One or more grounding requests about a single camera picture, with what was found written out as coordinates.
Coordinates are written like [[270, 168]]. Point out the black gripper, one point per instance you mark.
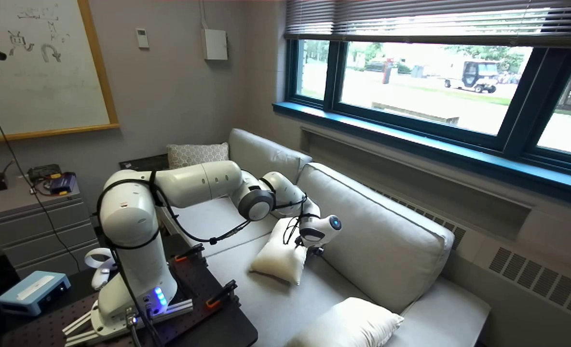
[[309, 243]]

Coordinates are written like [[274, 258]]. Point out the small cream pillow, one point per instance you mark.
[[276, 260], [343, 324]]

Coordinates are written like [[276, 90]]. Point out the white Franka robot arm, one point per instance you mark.
[[131, 218]]

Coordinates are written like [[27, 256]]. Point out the grey sofa seat cushion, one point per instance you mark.
[[297, 301], [228, 222]]

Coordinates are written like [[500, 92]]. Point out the grey fabric sofa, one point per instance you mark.
[[440, 320]]

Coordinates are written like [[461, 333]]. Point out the black orange clamp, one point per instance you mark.
[[189, 254], [220, 295]]

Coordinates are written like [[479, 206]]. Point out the black robot table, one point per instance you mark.
[[224, 328]]

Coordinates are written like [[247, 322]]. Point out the grey patterned pillow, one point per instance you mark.
[[195, 154]]

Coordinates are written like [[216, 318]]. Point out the blue framed wide window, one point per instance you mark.
[[426, 131]]

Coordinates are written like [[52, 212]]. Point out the white VR controller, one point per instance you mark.
[[100, 279]]

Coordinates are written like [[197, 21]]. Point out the dark jeep outside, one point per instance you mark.
[[479, 77]]

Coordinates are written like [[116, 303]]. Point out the dark window blinds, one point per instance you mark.
[[426, 19]]

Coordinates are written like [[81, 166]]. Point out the black orange electronic device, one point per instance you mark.
[[54, 183]]

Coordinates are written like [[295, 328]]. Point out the grey drawer cabinet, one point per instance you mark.
[[27, 231]]

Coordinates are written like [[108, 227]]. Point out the light blue box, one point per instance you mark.
[[31, 291]]

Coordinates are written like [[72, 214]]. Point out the wood framed whiteboard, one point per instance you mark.
[[41, 83]]

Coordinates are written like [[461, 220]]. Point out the small black gadget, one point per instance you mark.
[[0, 181]]

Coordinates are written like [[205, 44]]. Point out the beige wall heater cover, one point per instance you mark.
[[426, 185]]

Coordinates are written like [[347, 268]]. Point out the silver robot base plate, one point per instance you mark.
[[172, 308]]

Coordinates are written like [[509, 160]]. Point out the white wall box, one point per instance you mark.
[[216, 44]]

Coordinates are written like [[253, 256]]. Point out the white wall thermostat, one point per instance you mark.
[[143, 38]]

